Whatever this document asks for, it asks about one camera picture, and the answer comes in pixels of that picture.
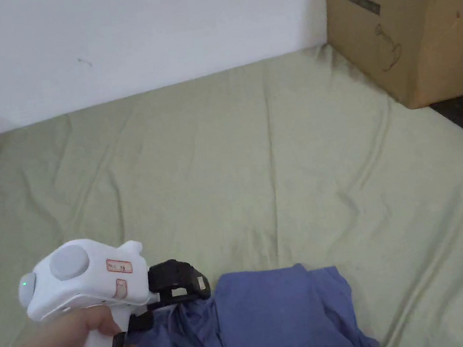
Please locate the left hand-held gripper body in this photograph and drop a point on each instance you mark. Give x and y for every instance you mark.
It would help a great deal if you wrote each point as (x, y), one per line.
(81, 281)

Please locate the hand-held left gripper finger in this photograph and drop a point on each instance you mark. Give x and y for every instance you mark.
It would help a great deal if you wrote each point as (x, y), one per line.
(186, 277)

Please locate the blue shirt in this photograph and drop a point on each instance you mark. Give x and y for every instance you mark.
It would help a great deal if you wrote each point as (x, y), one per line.
(272, 321)

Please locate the bed with pale green sheet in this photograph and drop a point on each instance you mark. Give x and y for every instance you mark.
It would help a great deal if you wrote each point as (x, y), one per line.
(223, 175)

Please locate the brown cardboard carton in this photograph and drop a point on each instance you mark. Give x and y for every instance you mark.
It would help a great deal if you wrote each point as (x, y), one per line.
(405, 22)

